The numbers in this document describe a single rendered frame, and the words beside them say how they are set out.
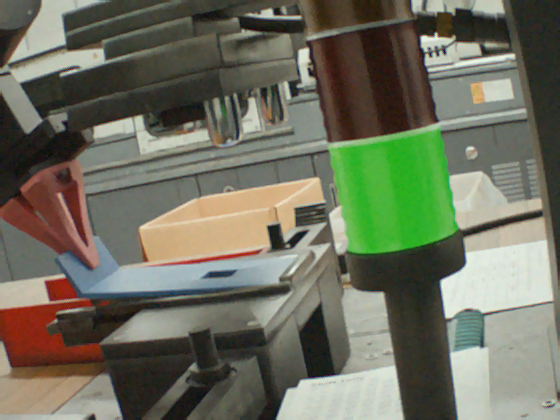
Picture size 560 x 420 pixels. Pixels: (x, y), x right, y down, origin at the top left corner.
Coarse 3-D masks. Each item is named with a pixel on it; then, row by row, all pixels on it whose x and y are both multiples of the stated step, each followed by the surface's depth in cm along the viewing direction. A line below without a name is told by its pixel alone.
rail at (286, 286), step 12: (240, 288) 56; (252, 288) 55; (264, 288) 55; (276, 288) 55; (288, 288) 55; (144, 300) 57; (156, 300) 57; (168, 300) 57; (180, 300) 56; (192, 300) 56; (204, 300) 56; (216, 300) 56; (108, 312) 58; (120, 312) 58; (132, 312) 57; (108, 324) 58; (120, 324) 58
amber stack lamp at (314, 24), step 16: (304, 0) 28; (320, 0) 27; (336, 0) 27; (352, 0) 27; (368, 0) 27; (384, 0) 27; (400, 0) 27; (304, 16) 28; (320, 16) 27; (336, 16) 27; (352, 16) 27; (368, 16) 27; (384, 16) 27; (400, 16) 27; (304, 32) 29; (320, 32) 28; (336, 32) 30
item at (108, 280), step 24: (96, 240) 65; (72, 264) 60; (216, 264) 63; (240, 264) 62; (264, 264) 61; (288, 264) 60; (96, 288) 60; (120, 288) 59; (144, 288) 58; (168, 288) 57; (192, 288) 57; (216, 288) 56
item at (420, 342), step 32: (352, 256) 29; (384, 256) 28; (416, 256) 28; (448, 256) 28; (384, 288) 28; (416, 288) 29; (416, 320) 29; (416, 352) 29; (448, 352) 30; (416, 384) 30; (448, 384) 30; (416, 416) 30; (448, 416) 30
